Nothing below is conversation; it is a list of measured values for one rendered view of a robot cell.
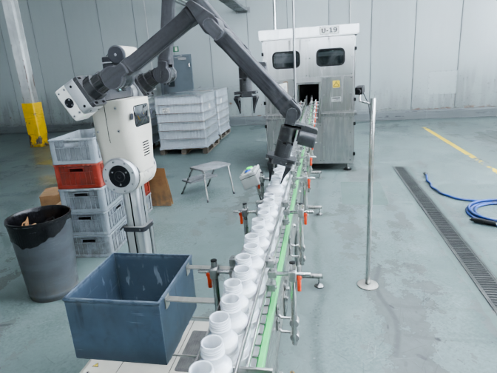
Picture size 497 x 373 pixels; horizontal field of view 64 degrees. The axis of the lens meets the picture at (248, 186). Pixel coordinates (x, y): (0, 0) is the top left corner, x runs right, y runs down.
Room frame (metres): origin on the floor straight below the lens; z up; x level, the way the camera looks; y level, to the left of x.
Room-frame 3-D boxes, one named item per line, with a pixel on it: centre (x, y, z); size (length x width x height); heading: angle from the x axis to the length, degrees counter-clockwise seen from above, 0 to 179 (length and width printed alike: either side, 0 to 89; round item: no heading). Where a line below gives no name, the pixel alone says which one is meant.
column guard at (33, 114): (10.25, 5.33, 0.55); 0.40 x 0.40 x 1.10; 79
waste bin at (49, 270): (2.79, 1.57, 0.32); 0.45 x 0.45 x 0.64
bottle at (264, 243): (1.01, -0.02, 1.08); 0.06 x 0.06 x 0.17
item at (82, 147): (3.64, 1.46, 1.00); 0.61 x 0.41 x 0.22; 176
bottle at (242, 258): (0.84, 0.02, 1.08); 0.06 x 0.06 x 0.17
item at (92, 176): (3.65, 1.46, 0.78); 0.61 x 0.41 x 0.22; 176
